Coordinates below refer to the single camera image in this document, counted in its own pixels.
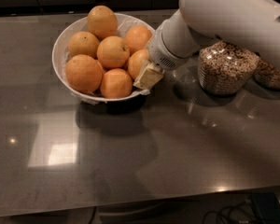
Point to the white bowl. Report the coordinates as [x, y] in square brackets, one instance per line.
[59, 44]

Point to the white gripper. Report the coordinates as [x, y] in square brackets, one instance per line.
[160, 54]

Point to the white paper bowl liner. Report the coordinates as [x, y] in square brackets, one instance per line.
[127, 22]

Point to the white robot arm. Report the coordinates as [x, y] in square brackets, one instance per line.
[250, 24]

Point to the black power adapter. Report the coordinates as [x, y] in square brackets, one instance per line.
[266, 207]

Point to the back right glass jar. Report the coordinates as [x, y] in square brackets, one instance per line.
[267, 76]

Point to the left front large orange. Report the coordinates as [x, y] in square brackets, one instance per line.
[83, 73]

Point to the front glass cereal jar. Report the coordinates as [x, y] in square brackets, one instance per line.
[223, 68]

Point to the front peeled-look orange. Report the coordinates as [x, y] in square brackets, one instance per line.
[116, 83]

